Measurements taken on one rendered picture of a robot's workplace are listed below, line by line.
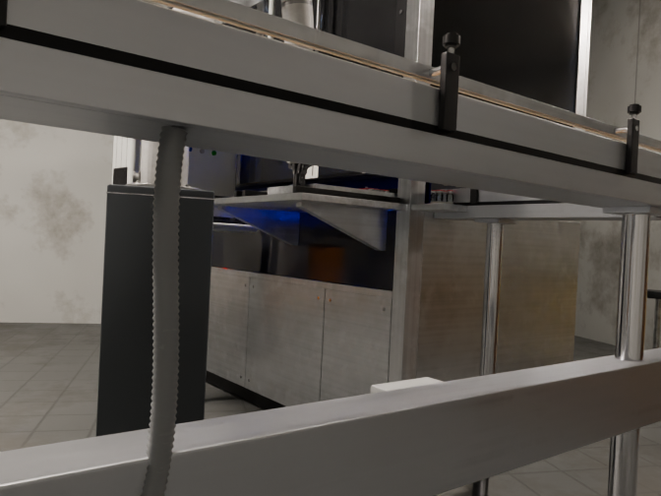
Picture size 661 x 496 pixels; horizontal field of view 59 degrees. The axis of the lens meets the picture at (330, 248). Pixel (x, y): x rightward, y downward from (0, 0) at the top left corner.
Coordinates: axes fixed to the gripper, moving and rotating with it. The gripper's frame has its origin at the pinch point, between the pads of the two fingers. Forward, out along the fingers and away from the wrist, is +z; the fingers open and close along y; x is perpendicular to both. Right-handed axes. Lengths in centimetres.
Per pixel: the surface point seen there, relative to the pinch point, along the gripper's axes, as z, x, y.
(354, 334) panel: 48, -34, 11
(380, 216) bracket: 7.8, -30.4, -2.6
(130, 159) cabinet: -11, 20, 87
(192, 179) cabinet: -6, -7, 89
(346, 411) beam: 38, 53, -90
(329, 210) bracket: 7.7, -9.7, -2.6
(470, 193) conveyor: 0, -43, -28
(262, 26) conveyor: -3, 68, -92
